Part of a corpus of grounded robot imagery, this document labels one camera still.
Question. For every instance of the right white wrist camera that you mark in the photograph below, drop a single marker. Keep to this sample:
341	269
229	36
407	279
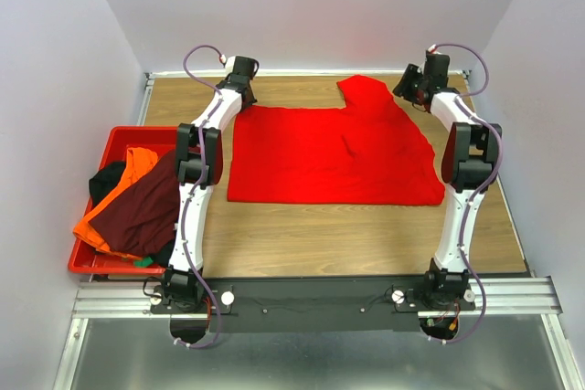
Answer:
432	48

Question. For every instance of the orange t-shirt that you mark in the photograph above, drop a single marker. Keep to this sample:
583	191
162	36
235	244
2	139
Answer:
138	162

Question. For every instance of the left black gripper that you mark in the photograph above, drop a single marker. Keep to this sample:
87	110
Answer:
250	101

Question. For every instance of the red t-shirt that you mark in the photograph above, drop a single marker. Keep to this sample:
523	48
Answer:
368	152

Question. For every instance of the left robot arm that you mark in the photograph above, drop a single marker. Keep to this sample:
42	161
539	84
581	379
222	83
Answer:
198	168

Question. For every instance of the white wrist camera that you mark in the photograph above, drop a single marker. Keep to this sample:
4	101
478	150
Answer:
432	48
227	62

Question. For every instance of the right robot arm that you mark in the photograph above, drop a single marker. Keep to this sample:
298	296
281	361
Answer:
470	164

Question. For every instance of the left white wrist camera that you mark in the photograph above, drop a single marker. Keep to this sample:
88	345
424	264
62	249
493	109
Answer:
227	62

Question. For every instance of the green cloth piece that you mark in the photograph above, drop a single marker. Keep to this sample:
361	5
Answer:
143	263

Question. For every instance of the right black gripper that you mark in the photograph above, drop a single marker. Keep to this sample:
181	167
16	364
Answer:
411	73

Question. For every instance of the maroon t-shirt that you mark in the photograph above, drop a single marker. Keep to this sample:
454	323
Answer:
141	220

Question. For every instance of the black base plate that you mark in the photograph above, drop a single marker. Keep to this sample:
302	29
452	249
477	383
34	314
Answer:
327	304

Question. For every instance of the black t-shirt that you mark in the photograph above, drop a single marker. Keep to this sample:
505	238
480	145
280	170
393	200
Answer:
102	183

